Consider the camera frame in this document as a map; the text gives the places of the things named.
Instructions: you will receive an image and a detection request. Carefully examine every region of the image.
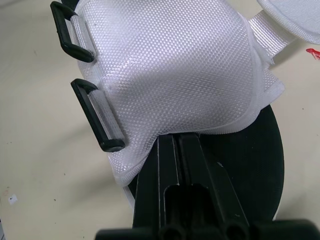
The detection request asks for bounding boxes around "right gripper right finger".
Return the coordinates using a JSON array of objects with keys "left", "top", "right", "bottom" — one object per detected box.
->
[{"left": 177, "top": 132, "right": 251, "bottom": 226}]

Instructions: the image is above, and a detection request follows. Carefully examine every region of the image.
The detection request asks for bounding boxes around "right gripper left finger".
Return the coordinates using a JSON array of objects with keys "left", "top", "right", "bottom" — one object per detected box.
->
[{"left": 132, "top": 134, "right": 181, "bottom": 229}]

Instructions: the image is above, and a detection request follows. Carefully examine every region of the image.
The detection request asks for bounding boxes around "white sandal with black sole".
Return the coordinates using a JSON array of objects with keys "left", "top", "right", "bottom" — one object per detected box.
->
[{"left": 49, "top": 0, "right": 320, "bottom": 222}]

